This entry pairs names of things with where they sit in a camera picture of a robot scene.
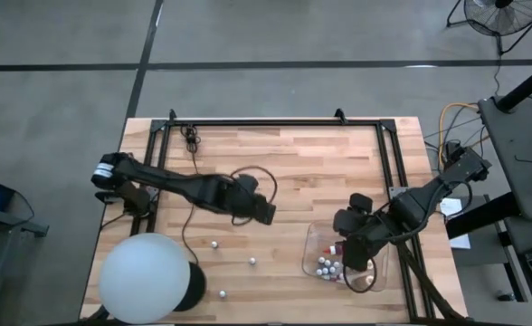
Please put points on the white paper sheet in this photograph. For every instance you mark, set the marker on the white paper sheet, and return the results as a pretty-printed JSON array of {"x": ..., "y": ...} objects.
[
  {"x": 450, "y": 206},
  {"x": 461, "y": 242}
]

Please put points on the clear plastic container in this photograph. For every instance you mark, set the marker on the clear plastic container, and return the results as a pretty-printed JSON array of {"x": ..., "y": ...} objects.
[{"x": 313, "y": 240}]

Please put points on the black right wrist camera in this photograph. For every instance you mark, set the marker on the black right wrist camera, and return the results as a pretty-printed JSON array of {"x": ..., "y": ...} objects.
[{"x": 361, "y": 201}]

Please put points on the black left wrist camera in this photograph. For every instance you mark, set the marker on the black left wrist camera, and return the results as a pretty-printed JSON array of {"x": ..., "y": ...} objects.
[{"x": 246, "y": 182}]

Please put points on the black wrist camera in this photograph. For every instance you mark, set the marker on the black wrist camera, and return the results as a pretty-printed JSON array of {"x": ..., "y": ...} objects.
[
  {"x": 246, "y": 182},
  {"x": 361, "y": 201}
]

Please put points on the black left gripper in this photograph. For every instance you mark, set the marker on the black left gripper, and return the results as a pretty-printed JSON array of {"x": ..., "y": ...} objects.
[{"x": 262, "y": 209}]

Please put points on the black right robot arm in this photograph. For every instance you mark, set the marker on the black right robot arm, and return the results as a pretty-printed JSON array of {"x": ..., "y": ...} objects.
[{"x": 429, "y": 199}]

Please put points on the black floor fan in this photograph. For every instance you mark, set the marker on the black floor fan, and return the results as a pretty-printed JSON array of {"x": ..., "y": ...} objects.
[{"x": 502, "y": 3}]

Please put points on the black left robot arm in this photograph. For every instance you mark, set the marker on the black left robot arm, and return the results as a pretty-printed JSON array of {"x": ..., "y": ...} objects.
[{"x": 180, "y": 183}]

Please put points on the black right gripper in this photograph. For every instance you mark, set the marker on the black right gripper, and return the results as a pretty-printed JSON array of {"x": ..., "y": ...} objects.
[{"x": 361, "y": 231}]

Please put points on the gray metal cart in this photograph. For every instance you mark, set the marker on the gray metal cart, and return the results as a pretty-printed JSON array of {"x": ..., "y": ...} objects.
[{"x": 3, "y": 219}]

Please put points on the gray side table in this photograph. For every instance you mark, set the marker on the gray side table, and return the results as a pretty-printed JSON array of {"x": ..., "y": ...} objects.
[{"x": 519, "y": 149}]

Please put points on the globe lamp with black base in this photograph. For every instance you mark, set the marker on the globe lamp with black base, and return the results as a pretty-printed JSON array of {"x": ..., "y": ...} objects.
[{"x": 144, "y": 278}]

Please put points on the small maroon dropper bottle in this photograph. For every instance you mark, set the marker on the small maroon dropper bottle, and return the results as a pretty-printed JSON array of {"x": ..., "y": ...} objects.
[{"x": 337, "y": 277}]

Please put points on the black pole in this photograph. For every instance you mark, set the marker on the black pole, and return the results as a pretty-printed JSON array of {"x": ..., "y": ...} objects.
[{"x": 526, "y": 86}]

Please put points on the black table frame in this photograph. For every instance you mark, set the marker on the black table frame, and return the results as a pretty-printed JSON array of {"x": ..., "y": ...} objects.
[{"x": 270, "y": 122}]

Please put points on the red food coloring bottle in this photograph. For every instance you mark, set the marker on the red food coloring bottle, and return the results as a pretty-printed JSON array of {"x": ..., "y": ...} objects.
[{"x": 332, "y": 249}]

